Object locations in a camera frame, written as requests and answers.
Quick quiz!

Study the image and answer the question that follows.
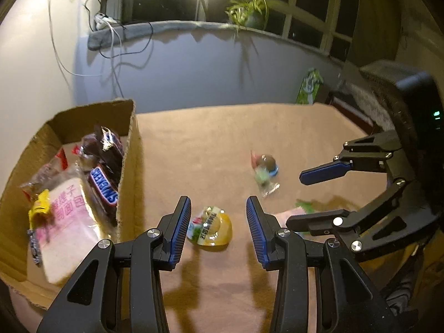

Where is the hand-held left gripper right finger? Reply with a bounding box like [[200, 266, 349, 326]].
[[246, 196, 398, 333]]

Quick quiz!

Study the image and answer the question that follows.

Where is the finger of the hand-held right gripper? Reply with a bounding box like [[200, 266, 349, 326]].
[[285, 178, 437, 263], [299, 130, 405, 186]]

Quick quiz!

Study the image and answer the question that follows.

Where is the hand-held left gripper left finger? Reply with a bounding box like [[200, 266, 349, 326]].
[[36, 196, 192, 333]]

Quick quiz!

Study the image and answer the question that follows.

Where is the yellow jelly cup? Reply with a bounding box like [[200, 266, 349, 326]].
[[186, 206, 233, 248]]

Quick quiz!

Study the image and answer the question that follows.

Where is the round brown candy red wrapper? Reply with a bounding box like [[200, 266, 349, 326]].
[[250, 151, 278, 172]]

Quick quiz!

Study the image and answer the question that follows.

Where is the brown chocolate bar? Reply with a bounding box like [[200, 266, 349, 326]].
[[87, 165, 120, 212]]

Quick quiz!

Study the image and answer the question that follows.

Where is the clear bread packet pink print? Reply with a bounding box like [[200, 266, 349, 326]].
[[33, 177, 105, 285]]

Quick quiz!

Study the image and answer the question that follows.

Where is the dark maroon snack packet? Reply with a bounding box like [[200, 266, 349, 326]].
[[79, 125, 125, 181]]

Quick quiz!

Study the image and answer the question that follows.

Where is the yellow snack packet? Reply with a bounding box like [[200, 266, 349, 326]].
[[28, 189, 52, 223]]

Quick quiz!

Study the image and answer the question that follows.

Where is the cardboard box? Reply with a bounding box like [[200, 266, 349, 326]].
[[0, 99, 143, 311]]

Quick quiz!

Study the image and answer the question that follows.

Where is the pink wrapper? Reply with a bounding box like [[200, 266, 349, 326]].
[[272, 207, 307, 231]]

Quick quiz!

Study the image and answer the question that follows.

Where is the green clear wrapped candy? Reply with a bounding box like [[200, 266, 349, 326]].
[[254, 170, 281, 198]]

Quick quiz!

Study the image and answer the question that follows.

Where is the lace cloth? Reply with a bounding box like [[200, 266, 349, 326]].
[[350, 83, 396, 129]]

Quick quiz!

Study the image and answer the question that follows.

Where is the dark wooden cabinet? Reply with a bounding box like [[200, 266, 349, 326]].
[[326, 88, 379, 136]]

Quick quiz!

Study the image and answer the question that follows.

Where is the green printed bag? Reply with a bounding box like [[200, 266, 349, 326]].
[[296, 67, 324, 105]]

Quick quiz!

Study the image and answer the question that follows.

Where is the dark curtain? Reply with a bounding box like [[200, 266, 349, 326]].
[[347, 0, 406, 66]]

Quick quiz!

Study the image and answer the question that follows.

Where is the potted spider plant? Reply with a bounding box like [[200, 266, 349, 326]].
[[225, 0, 270, 39]]

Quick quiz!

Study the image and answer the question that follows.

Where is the grey windowsill cushion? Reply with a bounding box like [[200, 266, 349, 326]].
[[87, 20, 347, 66]]

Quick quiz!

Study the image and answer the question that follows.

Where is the window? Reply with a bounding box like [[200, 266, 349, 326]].
[[102, 0, 361, 59]]

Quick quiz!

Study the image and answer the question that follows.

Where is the white cabinet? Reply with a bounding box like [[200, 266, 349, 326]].
[[0, 0, 105, 118]]

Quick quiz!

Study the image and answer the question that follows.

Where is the white cable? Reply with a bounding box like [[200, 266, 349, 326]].
[[47, 0, 122, 101]]

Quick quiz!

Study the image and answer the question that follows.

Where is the white power strip with cables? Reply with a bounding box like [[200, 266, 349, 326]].
[[84, 0, 154, 70]]

